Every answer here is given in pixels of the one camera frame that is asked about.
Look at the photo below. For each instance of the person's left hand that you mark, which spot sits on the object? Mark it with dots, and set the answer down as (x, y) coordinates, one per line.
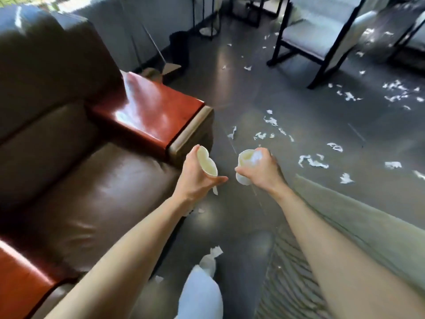
(191, 181)

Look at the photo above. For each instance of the person's right hand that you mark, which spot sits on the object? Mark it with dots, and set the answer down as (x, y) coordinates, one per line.
(265, 172)

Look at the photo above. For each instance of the person's left thumb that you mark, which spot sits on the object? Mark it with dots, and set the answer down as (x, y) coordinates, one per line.
(216, 181)

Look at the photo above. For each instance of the person's right thumb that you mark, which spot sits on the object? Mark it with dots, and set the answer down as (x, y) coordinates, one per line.
(243, 170)

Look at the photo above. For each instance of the white paper cup with tissue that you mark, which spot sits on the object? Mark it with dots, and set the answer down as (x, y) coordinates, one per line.
(245, 159)

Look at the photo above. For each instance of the squashed white paper cup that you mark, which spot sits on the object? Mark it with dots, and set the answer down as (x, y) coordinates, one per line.
(208, 165)

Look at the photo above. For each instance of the person's left forearm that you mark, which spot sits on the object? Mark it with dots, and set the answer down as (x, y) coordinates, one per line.
(126, 262)

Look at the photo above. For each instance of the person's right forearm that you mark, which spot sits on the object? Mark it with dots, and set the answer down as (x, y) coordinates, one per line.
(335, 259)

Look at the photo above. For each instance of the white paper strip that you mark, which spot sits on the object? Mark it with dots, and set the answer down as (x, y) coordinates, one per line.
(215, 190)

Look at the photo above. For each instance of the scattered white paper scraps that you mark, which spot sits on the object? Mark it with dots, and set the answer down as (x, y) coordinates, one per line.
(313, 161)

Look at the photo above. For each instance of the crumpled white tissue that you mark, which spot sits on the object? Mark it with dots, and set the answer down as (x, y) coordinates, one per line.
(209, 259)

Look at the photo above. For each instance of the red wooden sofa armrest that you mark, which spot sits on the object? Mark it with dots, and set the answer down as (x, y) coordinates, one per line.
(20, 282)
(149, 109)

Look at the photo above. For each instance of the white plastic bag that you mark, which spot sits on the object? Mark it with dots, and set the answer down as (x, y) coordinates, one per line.
(200, 295)

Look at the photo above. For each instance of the black waste bin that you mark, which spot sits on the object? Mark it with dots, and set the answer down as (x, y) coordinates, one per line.
(179, 49)

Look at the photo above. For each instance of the beige rug with striped border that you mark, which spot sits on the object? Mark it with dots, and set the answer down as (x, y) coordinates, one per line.
(372, 222)

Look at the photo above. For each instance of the brown leather sofa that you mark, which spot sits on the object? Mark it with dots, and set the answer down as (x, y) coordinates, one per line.
(53, 136)

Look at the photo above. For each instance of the grey chair with black frame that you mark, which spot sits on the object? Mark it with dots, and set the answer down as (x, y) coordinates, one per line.
(410, 36)
(318, 33)

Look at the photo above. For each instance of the black table frame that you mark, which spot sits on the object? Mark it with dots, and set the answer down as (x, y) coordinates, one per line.
(254, 11)

